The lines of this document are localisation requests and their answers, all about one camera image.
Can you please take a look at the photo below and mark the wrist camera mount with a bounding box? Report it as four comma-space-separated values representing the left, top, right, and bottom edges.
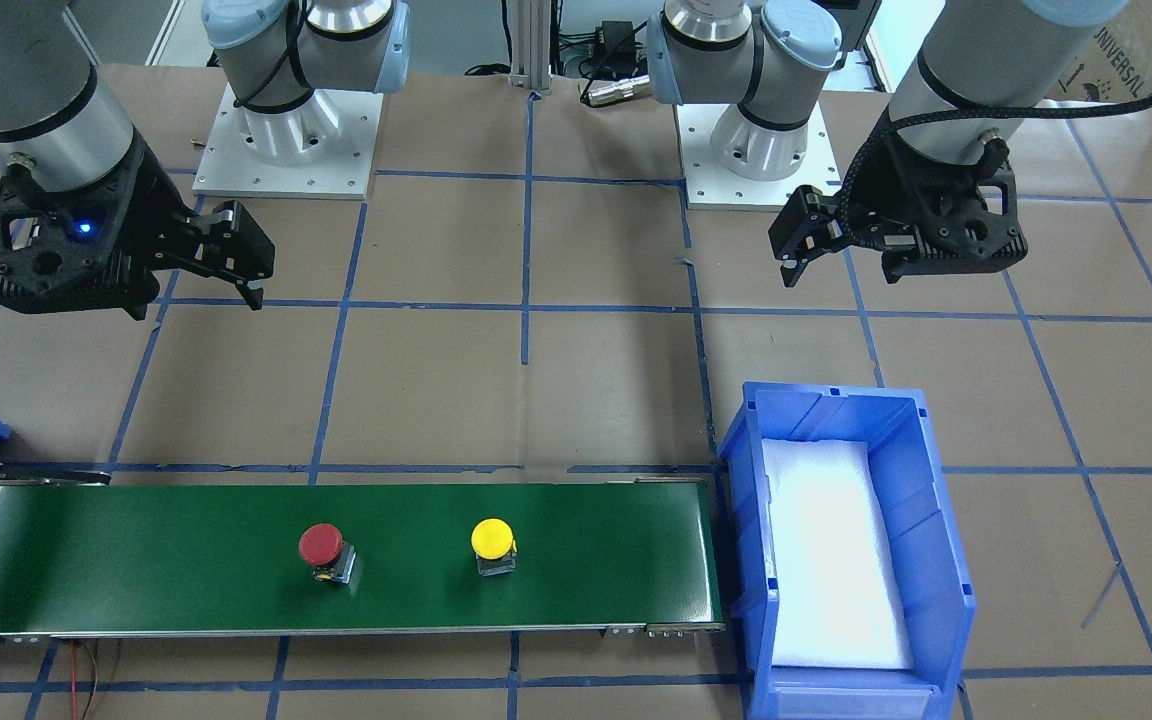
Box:
0, 158, 160, 320
877, 131, 1029, 285

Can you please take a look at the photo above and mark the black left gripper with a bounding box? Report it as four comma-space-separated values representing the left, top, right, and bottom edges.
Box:
768, 111, 1011, 288

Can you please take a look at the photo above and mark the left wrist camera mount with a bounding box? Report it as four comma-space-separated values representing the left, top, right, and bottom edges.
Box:
877, 131, 1029, 285

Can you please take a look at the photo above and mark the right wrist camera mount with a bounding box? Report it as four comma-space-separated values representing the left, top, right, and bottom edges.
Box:
0, 158, 160, 320

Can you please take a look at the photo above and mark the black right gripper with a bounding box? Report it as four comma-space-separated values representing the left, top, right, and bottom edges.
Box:
31, 132, 276, 323

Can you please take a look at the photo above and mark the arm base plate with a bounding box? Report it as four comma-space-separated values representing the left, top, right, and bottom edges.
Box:
194, 88, 385, 200
675, 104, 842, 211

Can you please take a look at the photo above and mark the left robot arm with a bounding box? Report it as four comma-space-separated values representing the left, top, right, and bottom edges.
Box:
646, 1, 1124, 287

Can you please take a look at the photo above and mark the green conveyor belt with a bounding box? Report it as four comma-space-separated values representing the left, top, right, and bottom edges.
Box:
0, 480, 723, 642

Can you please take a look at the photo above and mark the red push button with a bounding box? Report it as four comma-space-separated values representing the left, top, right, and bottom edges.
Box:
298, 521, 357, 585

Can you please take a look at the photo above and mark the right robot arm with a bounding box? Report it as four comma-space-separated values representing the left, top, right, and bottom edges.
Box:
0, 1, 410, 320

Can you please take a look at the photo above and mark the aluminium frame post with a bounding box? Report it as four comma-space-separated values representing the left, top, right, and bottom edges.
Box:
505, 1, 559, 96

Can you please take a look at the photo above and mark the yellow push button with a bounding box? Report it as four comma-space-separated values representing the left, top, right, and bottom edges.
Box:
470, 518, 517, 577

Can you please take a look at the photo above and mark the black power adapter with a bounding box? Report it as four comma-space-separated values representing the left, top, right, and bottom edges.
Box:
594, 20, 636, 65

